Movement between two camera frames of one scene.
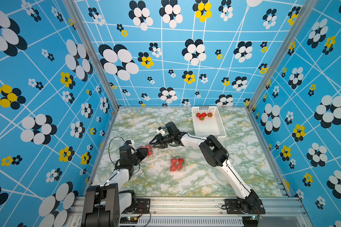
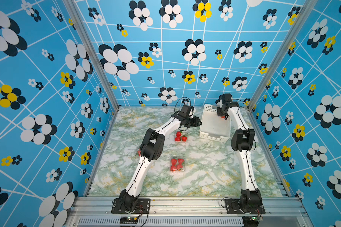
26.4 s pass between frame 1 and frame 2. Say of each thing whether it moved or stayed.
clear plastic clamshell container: stayed
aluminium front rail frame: stayed
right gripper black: moved
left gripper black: moved
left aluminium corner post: stayed
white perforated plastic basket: moved
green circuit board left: stayed
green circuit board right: stayed
